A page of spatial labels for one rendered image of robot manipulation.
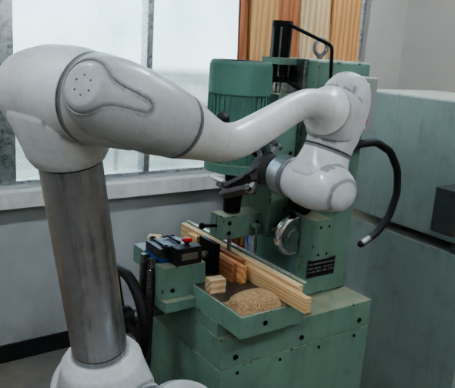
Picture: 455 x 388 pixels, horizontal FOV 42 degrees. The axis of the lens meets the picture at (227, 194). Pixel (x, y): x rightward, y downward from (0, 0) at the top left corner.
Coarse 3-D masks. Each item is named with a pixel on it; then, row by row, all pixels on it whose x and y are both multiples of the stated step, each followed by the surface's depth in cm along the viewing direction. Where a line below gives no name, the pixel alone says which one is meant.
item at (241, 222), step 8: (240, 208) 178; (248, 208) 178; (216, 216) 170; (224, 216) 168; (232, 216) 169; (240, 216) 171; (248, 216) 172; (256, 216) 174; (224, 224) 168; (232, 224) 170; (240, 224) 171; (248, 224) 173; (216, 232) 171; (224, 232) 169; (232, 232) 170; (240, 232) 172; (248, 232) 174
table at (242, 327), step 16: (208, 272) 171; (192, 288) 162; (240, 288) 162; (160, 304) 158; (176, 304) 158; (192, 304) 161; (208, 304) 156; (224, 304) 151; (288, 304) 153; (224, 320) 151; (240, 320) 145; (256, 320) 147; (272, 320) 150; (288, 320) 154; (240, 336) 145
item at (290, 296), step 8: (192, 232) 193; (192, 240) 190; (248, 264) 168; (248, 272) 167; (256, 272) 163; (264, 272) 164; (248, 280) 167; (256, 280) 164; (264, 280) 161; (272, 280) 158; (264, 288) 161; (272, 288) 158; (280, 288) 155; (288, 288) 154; (280, 296) 156; (288, 296) 153; (296, 296) 150; (304, 296) 149; (296, 304) 150; (304, 304) 148; (304, 312) 148
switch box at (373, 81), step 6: (366, 78) 168; (372, 78) 169; (372, 84) 169; (372, 90) 170; (372, 96) 170; (372, 102) 171; (372, 108) 171; (372, 114) 172; (372, 120) 173; (366, 126) 172; (372, 126) 174; (366, 132) 173
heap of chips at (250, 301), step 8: (256, 288) 153; (232, 296) 151; (240, 296) 149; (248, 296) 149; (256, 296) 149; (264, 296) 150; (272, 296) 151; (232, 304) 149; (240, 304) 147; (248, 304) 147; (256, 304) 148; (264, 304) 149; (272, 304) 150; (280, 304) 153; (240, 312) 146; (248, 312) 146; (256, 312) 147
